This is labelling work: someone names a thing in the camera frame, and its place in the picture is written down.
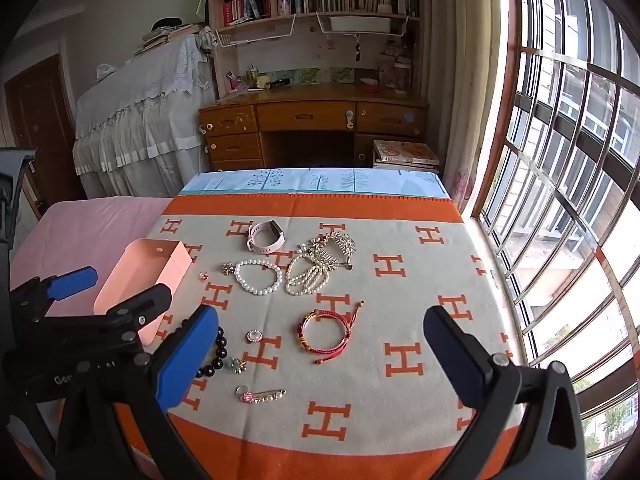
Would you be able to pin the white lace covered piano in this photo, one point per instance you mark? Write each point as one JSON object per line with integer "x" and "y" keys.
{"x": 137, "y": 131}

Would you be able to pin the pink gem hair clip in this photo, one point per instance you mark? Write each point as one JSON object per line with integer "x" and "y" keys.
{"x": 245, "y": 395}

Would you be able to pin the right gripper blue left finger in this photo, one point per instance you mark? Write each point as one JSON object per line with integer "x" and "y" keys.
{"x": 181, "y": 354}

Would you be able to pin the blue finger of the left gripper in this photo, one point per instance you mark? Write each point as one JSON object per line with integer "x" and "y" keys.
{"x": 72, "y": 283}
{"x": 140, "y": 310}

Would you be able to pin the pink jewelry tray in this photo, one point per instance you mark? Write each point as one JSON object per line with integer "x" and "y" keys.
{"x": 144, "y": 263}

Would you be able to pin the light blue printed sheet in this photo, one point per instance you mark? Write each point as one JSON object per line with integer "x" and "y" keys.
{"x": 350, "y": 181}

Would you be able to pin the pink smart watch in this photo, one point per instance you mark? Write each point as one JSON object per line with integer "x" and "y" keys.
{"x": 265, "y": 238}

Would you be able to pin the wooden desk with drawers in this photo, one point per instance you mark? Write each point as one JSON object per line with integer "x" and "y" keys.
{"x": 325, "y": 125}

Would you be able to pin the wooden bookshelf hutch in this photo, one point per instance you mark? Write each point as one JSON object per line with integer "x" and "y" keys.
{"x": 258, "y": 43}

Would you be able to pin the stack of books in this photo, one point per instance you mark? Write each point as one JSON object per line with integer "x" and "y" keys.
{"x": 404, "y": 155}

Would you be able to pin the brown wooden door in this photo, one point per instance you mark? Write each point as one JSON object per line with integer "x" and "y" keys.
{"x": 40, "y": 119}

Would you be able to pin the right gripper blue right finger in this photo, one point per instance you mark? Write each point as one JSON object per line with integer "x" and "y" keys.
{"x": 459, "y": 354}

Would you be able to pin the beige curtain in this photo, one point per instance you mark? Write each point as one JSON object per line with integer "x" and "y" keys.
{"x": 460, "y": 50}

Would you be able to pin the orange H pattern blanket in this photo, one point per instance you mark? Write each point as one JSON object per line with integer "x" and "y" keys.
{"x": 365, "y": 396}

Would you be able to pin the flower crystal brooch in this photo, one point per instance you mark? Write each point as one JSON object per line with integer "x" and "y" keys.
{"x": 237, "y": 366}

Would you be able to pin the window security grille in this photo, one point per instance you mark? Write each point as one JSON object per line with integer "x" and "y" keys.
{"x": 560, "y": 210}

